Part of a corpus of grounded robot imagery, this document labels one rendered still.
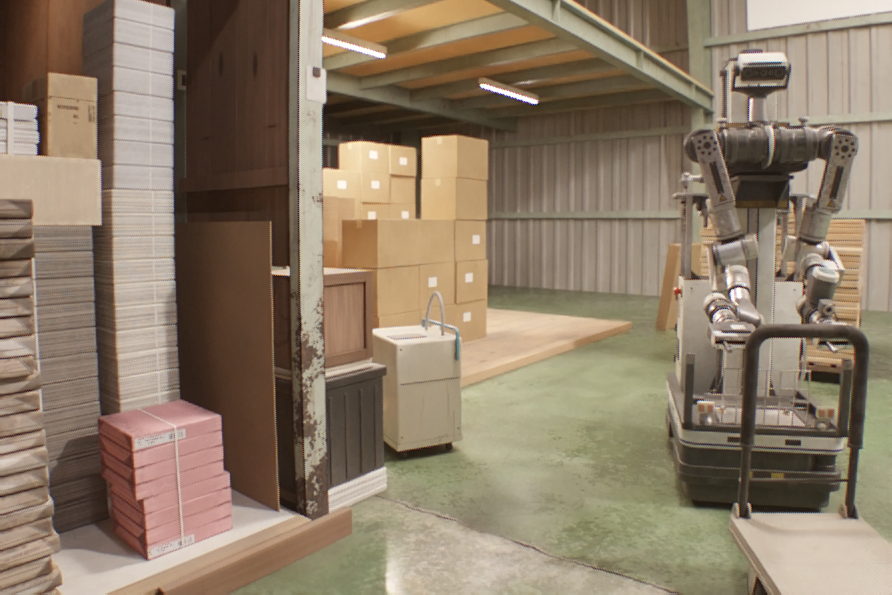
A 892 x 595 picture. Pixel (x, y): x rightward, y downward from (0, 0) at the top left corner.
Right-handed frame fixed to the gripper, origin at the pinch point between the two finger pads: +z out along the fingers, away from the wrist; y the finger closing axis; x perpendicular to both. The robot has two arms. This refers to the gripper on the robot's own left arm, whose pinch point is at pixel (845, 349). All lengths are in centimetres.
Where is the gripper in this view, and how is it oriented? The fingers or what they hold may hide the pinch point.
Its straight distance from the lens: 211.8
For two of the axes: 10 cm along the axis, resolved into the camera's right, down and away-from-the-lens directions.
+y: -9.9, -0.1, 1.3
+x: -0.5, -9.2, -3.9
